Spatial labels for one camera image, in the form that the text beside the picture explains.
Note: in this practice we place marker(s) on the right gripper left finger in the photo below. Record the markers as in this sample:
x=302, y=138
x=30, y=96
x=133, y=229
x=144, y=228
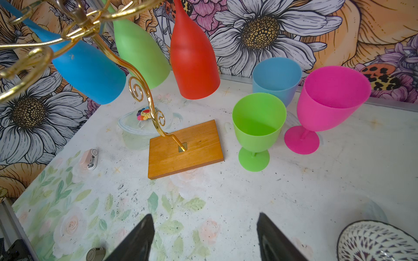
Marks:
x=137, y=245

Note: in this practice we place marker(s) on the white mesh sink strainer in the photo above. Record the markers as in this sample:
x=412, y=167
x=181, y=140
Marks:
x=369, y=240

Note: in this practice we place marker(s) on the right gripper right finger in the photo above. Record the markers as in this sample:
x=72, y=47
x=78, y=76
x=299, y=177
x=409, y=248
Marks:
x=274, y=245

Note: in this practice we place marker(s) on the orange wooden rack base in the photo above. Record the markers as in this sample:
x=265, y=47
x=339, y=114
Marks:
x=184, y=150

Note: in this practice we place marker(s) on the small grey key fob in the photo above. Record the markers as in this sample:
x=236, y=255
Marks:
x=96, y=254

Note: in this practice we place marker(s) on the clear dish with candies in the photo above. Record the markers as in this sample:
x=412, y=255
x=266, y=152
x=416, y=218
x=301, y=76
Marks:
x=137, y=133

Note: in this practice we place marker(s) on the small pink white object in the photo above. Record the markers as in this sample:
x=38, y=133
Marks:
x=89, y=159

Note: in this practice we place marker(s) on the green wine glass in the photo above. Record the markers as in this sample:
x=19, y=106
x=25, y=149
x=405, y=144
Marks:
x=258, y=119
x=136, y=46

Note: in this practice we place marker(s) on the cyan wine glass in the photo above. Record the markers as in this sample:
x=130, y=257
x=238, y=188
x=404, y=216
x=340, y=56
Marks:
x=89, y=71

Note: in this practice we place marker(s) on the magenta wine glass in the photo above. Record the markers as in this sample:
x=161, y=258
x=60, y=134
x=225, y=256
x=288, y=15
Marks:
x=330, y=95

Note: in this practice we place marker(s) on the light blue wine glass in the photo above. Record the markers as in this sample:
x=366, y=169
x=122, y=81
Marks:
x=277, y=76

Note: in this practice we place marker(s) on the red wine glass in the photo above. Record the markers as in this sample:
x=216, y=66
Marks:
x=192, y=58

